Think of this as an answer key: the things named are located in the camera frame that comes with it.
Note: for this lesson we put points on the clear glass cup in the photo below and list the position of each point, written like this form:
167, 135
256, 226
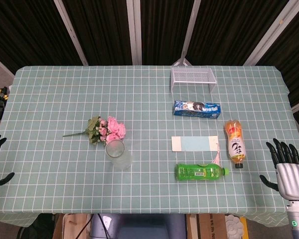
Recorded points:
120, 159

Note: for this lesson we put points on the green checked tablecloth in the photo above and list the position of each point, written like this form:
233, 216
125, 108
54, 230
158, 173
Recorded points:
64, 87

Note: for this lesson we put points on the brown cardboard box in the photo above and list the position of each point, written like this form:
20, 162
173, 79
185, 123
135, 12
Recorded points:
209, 227

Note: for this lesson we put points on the light wooden board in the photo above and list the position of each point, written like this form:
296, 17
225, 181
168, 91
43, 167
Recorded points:
72, 226

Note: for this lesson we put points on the white flower-shaped object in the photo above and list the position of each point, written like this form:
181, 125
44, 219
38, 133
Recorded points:
234, 225

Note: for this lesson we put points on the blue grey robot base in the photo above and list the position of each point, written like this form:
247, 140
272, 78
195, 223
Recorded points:
144, 226

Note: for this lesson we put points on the green drink bottle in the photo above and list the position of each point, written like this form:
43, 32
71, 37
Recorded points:
199, 172

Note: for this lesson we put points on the pink artificial flower bouquet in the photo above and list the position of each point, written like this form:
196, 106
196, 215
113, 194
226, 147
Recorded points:
115, 128

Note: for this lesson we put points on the white frame post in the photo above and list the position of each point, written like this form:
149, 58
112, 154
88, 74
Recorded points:
135, 32
189, 32
71, 32
271, 32

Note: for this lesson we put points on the blue cookie box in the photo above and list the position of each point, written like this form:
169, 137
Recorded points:
196, 109

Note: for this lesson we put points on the black pleated curtain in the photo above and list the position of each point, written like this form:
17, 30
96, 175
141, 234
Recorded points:
102, 30

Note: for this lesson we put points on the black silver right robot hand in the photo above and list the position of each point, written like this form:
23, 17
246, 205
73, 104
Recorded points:
292, 179

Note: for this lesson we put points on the orange drink bottle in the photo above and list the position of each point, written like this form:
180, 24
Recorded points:
235, 144

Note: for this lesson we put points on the pale blue bookmark with tassel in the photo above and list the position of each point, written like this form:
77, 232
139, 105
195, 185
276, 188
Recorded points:
194, 143

